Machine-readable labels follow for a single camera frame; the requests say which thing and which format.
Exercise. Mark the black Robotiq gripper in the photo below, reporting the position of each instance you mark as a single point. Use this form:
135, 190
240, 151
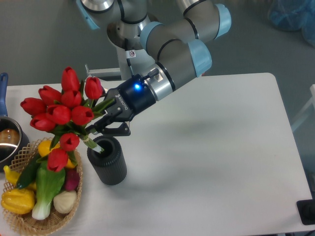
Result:
131, 98

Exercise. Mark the red tulip bouquet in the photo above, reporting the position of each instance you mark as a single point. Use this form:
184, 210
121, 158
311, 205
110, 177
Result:
65, 114

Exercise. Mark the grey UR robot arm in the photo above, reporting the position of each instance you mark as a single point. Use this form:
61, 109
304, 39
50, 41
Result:
216, 15

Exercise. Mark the dark grey ribbed vase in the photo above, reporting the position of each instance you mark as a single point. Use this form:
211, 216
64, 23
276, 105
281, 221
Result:
109, 165

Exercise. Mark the purple red radish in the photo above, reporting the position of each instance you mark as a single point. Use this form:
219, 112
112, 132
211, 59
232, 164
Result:
72, 179

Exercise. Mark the yellow squash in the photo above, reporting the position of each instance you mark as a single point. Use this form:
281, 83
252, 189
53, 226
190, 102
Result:
43, 147

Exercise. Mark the green bok choy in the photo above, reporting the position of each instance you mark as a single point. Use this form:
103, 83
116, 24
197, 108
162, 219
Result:
49, 184

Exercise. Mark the white garlic bulb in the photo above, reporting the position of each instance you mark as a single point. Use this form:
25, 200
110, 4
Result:
64, 202

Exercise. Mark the dark green cucumber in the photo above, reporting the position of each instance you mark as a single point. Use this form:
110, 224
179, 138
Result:
28, 174

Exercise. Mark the small yellow gourd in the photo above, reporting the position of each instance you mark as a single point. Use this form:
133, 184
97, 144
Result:
13, 177

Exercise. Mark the yellow bell pepper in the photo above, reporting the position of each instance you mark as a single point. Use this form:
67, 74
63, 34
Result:
18, 201

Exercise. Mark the woven wicker basket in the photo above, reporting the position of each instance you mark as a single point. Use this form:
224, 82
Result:
24, 224

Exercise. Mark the blue plastic bag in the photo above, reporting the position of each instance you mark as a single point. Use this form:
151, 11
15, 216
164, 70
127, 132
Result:
294, 15

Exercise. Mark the black device at table edge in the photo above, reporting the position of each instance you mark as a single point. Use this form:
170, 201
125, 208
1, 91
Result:
306, 209

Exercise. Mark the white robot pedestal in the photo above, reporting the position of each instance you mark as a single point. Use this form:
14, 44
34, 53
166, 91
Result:
142, 43

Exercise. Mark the blue handled saucepan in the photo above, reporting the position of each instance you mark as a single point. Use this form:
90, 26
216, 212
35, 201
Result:
12, 137

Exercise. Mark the white frame at right edge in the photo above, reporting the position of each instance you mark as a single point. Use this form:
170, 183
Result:
305, 111

